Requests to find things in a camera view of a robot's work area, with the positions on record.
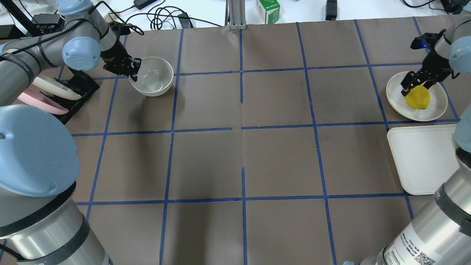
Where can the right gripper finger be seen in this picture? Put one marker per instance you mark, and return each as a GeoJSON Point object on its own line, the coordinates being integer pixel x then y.
{"type": "Point", "coordinates": [408, 83]}
{"type": "Point", "coordinates": [429, 83]}

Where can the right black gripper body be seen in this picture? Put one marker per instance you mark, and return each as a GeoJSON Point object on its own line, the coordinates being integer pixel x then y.
{"type": "Point", "coordinates": [431, 67]}

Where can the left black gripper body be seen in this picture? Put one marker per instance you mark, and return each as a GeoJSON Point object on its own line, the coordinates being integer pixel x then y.
{"type": "Point", "coordinates": [113, 55]}

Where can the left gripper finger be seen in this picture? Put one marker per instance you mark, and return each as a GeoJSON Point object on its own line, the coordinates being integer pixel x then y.
{"type": "Point", "coordinates": [135, 66]}
{"type": "Point", "coordinates": [133, 77]}

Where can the yellow lemon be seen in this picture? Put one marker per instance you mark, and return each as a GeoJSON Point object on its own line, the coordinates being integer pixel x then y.
{"type": "Point", "coordinates": [418, 98]}

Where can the white ceramic bowl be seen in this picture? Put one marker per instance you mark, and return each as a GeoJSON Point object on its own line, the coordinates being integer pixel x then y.
{"type": "Point", "coordinates": [154, 77]}

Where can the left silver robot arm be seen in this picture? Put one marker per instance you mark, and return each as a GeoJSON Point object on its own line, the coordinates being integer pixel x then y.
{"type": "Point", "coordinates": [40, 222]}

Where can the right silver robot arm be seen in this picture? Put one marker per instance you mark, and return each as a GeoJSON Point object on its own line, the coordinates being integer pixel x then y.
{"type": "Point", "coordinates": [439, 234]}

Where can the cream round plate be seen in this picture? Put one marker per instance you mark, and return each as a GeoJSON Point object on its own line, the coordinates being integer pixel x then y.
{"type": "Point", "coordinates": [437, 107]}

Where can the black dish rack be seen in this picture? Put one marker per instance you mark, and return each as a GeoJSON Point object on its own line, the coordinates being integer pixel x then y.
{"type": "Point", "coordinates": [83, 86]}

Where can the beige plate in rack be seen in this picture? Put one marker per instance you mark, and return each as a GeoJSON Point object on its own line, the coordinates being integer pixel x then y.
{"type": "Point", "coordinates": [55, 87]}

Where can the cream rectangular tray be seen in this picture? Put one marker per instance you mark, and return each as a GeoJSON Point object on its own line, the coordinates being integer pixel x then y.
{"type": "Point", "coordinates": [424, 156]}

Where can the pink plate in rack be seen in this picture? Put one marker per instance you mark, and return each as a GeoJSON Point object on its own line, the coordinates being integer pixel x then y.
{"type": "Point", "coordinates": [43, 103]}

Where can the black power adapter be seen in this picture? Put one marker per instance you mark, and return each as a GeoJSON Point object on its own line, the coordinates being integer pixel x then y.
{"type": "Point", "coordinates": [331, 10]}

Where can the green white carton box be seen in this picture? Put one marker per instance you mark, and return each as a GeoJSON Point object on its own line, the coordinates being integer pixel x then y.
{"type": "Point", "coordinates": [269, 10]}

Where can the aluminium frame post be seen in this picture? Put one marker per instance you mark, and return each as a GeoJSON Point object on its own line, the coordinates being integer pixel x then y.
{"type": "Point", "coordinates": [235, 14]}

